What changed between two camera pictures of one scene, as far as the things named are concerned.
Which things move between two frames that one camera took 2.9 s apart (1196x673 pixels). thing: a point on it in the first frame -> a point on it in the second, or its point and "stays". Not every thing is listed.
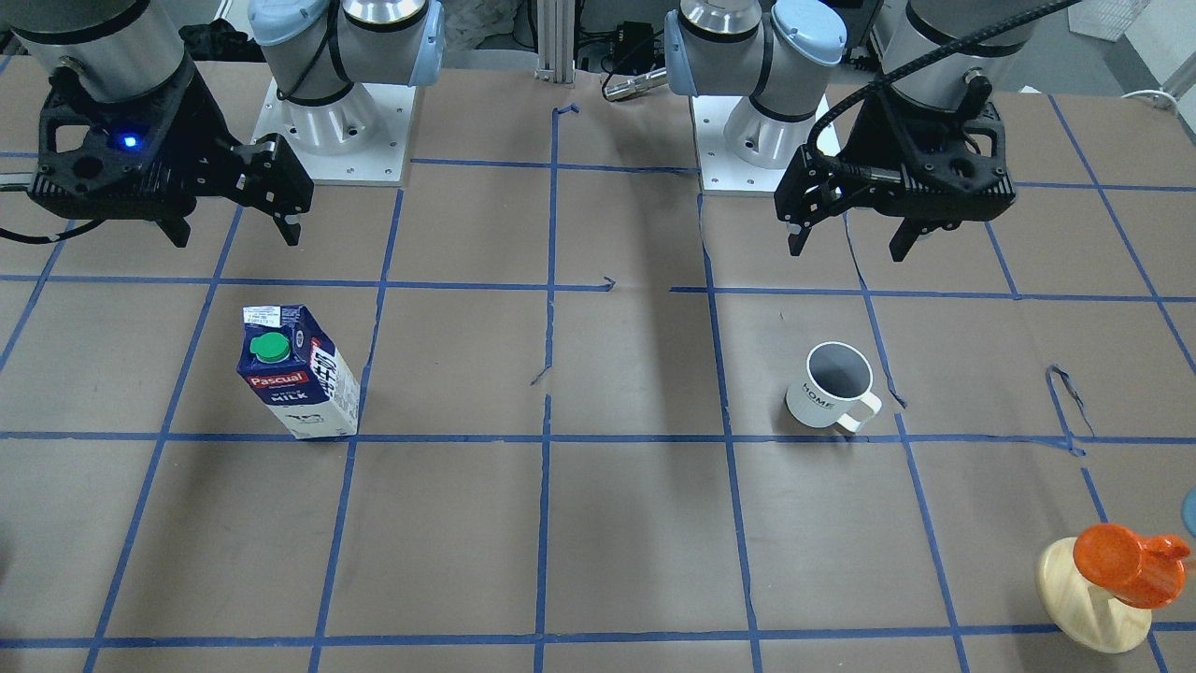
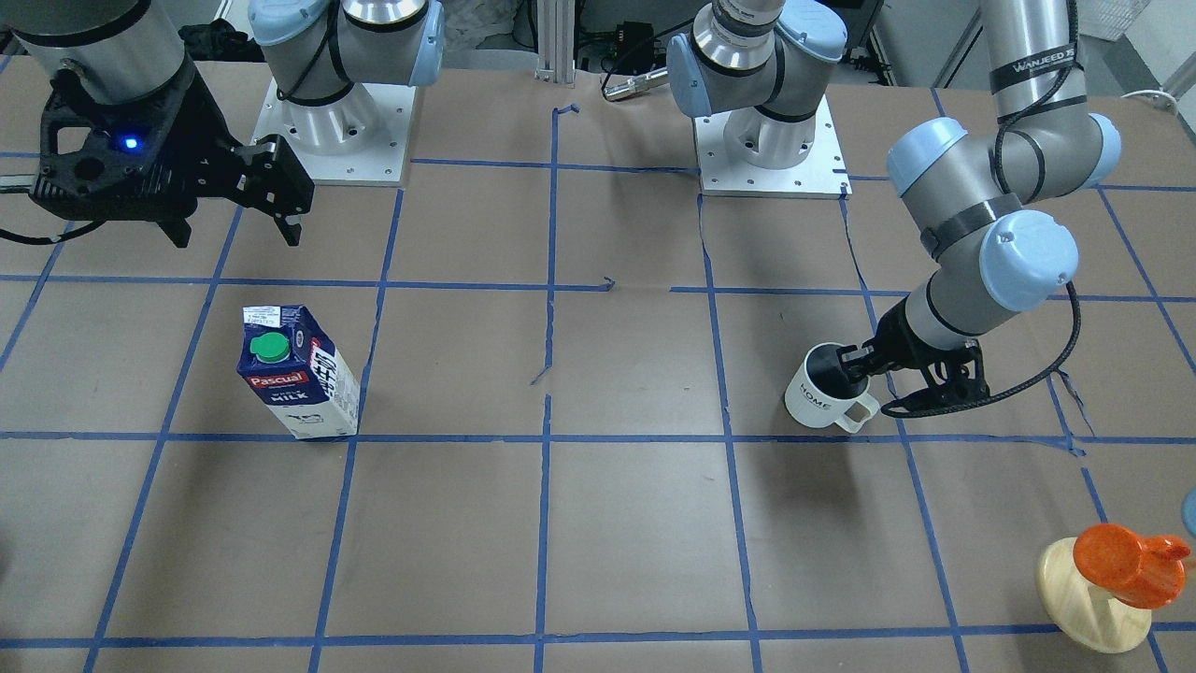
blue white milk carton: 297,370 stays
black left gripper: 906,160 -> 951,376
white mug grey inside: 835,391 stays
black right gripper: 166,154 stays
